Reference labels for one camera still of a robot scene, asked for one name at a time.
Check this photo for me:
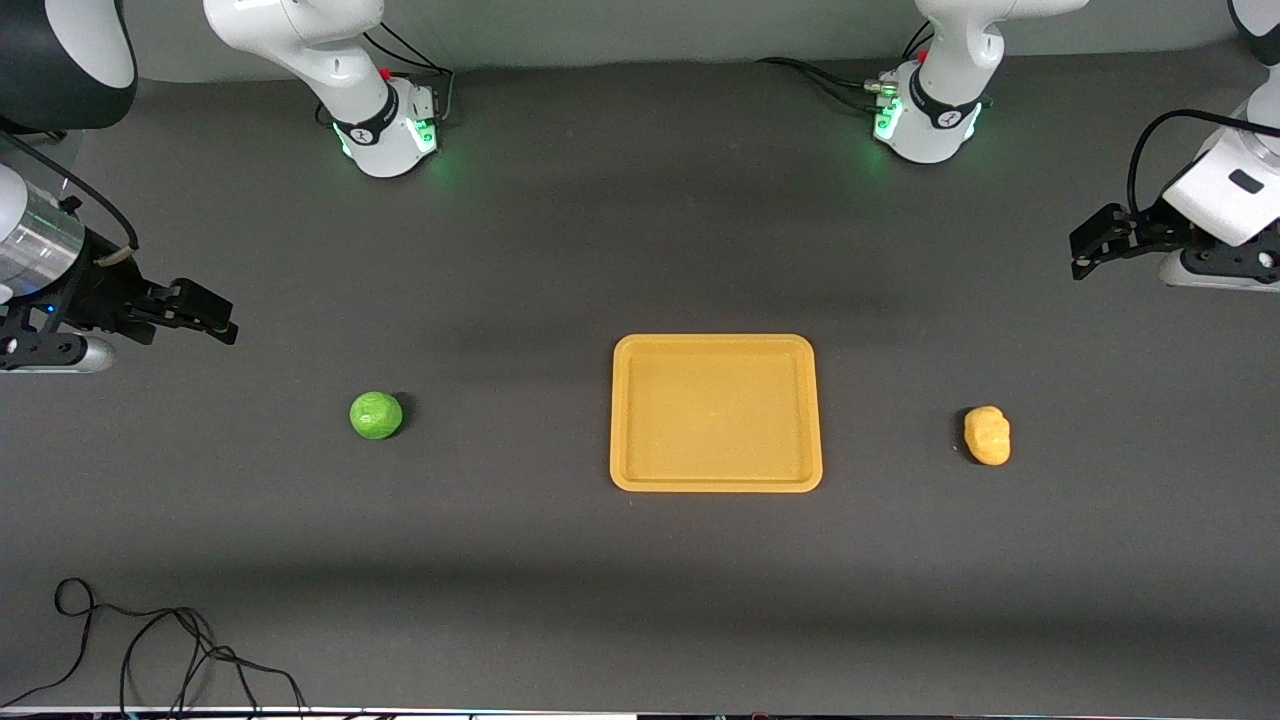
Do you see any yellow plastic tray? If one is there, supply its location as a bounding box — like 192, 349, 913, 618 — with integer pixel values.
609, 333, 824, 494

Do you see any yellow potato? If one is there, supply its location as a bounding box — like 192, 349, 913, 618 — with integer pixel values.
963, 405, 1012, 468

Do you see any green apple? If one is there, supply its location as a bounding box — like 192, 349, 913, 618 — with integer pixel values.
349, 391, 404, 441

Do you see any black left base cable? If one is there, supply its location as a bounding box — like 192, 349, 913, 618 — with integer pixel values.
756, 56, 897, 102

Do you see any thin black loose cable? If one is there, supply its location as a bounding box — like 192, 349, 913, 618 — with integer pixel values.
0, 577, 311, 717

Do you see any black right base cable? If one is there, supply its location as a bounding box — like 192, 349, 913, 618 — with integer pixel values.
317, 21, 457, 127

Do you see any black base cable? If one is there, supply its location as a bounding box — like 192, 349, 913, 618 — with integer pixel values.
756, 56, 897, 102
317, 21, 457, 127

